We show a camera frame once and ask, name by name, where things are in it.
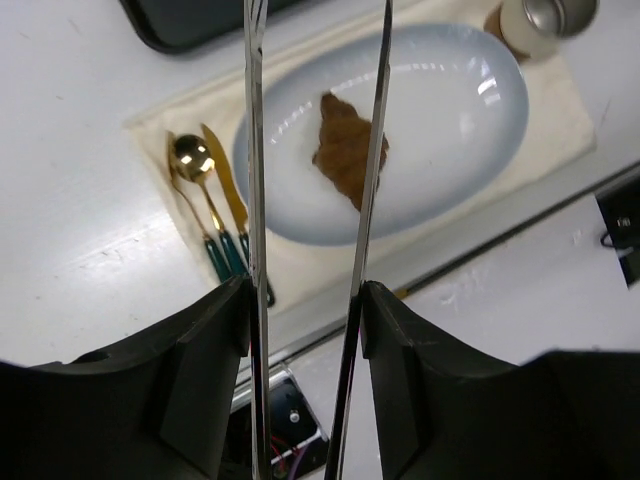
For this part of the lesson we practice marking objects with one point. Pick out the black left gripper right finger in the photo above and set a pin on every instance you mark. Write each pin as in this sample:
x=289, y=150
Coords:
x=445, y=410

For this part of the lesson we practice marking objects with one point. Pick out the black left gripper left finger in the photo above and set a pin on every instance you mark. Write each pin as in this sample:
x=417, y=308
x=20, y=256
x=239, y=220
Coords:
x=154, y=405

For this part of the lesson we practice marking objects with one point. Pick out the brown chocolate croissant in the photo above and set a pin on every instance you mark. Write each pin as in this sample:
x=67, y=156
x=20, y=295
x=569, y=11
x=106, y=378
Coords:
x=343, y=148

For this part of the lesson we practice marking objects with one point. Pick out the light blue oval plate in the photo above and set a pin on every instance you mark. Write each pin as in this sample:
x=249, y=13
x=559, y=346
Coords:
x=456, y=114

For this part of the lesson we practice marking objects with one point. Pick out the black baking tray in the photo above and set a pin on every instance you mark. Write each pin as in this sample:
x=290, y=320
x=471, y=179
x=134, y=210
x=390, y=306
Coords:
x=174, y=27

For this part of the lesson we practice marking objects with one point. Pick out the stainless steel cup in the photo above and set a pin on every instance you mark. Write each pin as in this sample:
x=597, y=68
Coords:
x=534, y=29

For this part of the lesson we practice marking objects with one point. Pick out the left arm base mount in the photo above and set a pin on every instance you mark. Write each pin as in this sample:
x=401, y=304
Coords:
x=299, y=445

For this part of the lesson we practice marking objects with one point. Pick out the gold fork green handle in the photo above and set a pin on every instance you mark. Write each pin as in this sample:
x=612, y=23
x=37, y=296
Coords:
x=214, y=253

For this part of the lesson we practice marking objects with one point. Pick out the gold knife green handle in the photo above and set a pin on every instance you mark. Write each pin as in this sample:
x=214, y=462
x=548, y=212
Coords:
x=236, y=205

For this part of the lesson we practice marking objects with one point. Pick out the gold spoon green handle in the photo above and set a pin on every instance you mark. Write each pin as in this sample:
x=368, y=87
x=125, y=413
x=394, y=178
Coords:
x=195, y=163

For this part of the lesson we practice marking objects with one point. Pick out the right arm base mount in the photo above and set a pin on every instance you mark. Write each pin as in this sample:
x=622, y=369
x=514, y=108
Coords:
x=620, y=211

